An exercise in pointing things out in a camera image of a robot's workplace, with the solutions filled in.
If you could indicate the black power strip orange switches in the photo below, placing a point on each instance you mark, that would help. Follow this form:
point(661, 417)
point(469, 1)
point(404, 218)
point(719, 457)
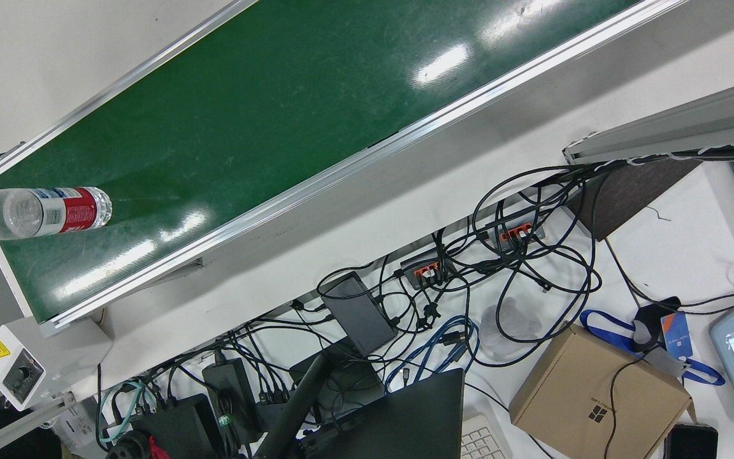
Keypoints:
point(423, 268)

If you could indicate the black flat power adapter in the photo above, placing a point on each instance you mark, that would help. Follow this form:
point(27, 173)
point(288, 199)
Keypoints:
point(360, 312)

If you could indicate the grey power strip orange switches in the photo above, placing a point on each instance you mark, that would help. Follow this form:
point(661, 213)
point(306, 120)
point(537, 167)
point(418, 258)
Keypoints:
point(520, 233)

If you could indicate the clear plastic bag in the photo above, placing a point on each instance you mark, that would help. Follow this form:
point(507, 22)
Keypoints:
point(513, 325)

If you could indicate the black monitor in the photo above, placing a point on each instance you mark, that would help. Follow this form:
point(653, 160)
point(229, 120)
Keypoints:
point(405, 421)

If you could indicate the black power brick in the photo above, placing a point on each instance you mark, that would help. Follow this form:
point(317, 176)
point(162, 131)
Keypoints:
point(232, 395)

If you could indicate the white keyboard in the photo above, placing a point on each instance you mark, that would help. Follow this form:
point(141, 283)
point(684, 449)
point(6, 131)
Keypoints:
point(482, 440)

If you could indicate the dark brown board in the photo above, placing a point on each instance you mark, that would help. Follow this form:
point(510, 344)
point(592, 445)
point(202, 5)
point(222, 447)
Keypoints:
point(628, 197)

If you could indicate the brown cardboard box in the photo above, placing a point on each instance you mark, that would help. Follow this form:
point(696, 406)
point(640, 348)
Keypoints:
point(583, 382)

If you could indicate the black equipment box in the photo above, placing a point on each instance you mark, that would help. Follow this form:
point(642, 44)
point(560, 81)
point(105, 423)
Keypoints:
point(179, 427)

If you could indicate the black round connector red tag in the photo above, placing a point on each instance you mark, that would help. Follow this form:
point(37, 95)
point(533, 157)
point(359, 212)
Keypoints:
point(130, 447)

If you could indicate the blue id card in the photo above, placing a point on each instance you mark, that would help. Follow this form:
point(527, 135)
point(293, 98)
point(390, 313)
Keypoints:
point(676, 335)

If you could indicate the clear water bottle red cap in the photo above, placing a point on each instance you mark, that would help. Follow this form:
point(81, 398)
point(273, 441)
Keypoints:
point(35, 213)

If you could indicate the white conveyor control box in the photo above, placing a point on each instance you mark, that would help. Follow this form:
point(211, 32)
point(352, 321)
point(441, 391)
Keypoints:
point(55, 350)

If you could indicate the black smartphone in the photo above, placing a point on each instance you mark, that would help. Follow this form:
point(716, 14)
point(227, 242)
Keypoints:
point(690, 443)

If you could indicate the green conveyor belt aluminium frame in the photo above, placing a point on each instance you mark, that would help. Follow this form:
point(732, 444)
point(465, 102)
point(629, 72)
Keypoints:
point(278, 127)

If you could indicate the aluminium profile post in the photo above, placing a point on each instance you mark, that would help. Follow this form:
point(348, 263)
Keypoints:
point(679, 127)

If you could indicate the aluminium profile rail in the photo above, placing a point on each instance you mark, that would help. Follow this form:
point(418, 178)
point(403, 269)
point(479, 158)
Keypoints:
point(16, 430)

